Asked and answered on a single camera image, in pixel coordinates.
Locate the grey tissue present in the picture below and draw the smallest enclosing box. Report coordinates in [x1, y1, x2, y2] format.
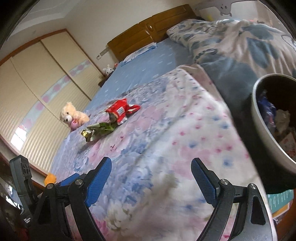
[275, 109, 290, 134]

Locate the red snack bag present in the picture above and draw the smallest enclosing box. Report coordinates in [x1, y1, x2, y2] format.
[106, 98, 140, 125]

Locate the blue bed sheet mattress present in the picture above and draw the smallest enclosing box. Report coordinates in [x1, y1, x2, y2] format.
[49, 38, 197, 176]

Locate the teal book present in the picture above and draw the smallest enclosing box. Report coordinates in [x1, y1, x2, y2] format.
[267, 190, 294, 218]

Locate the orange foam net small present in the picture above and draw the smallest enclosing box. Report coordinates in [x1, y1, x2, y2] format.
[44, 173, 57, 186]

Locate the wooden headboard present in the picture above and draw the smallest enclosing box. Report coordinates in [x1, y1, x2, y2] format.
[107, 4, 197, 61]

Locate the green drink pouch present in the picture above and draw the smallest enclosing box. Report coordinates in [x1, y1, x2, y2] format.
[81, 122, 118, 142]

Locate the blue white cartoon duvet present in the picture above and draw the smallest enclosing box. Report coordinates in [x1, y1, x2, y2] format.
[166, 19, 295, 109]

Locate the blue foil wrapper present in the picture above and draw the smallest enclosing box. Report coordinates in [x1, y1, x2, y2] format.
[257, 90, 276, 134]

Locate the grey bed guard rail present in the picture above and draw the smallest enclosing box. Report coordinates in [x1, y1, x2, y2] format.
[193, 1, 262, 18]

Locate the blue white pillow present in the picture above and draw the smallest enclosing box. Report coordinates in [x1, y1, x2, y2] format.
[121, 42, 157, 66]

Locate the white rabbit plush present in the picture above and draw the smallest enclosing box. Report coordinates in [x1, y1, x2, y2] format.
[103, 64, 114, 76]

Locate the white black trash bin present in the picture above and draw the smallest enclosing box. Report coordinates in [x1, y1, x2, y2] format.
[233, 73, 296, 195]

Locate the floral pink quilt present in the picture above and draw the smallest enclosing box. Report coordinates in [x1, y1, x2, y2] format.
[51, 64, 266, 240]

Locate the beige slatted wardrobe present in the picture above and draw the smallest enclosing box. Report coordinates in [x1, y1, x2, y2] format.
[1, 30, 103, 175]

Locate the beige teddy bear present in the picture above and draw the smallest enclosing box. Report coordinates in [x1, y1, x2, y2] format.
[60, 102, 90, 132]

